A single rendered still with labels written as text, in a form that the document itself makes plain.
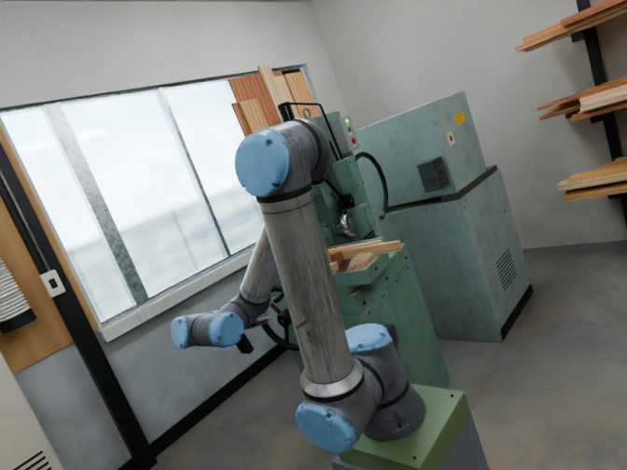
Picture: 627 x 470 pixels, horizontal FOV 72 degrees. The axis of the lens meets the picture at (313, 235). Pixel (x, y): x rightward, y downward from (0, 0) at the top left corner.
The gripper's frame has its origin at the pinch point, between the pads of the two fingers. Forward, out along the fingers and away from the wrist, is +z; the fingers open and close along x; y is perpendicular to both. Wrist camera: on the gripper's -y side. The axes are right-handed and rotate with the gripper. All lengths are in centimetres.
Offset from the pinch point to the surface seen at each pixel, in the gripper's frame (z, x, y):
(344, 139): 55, -8, 73
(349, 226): 52, -5, 34
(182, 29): 74, 124, 204
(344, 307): 36.1, -7.4, -0.7
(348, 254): 44.6, -7.5, 20.8
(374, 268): 38.3, -22.8, 13.1
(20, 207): -29, 138, 70
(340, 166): 49, -7, 60
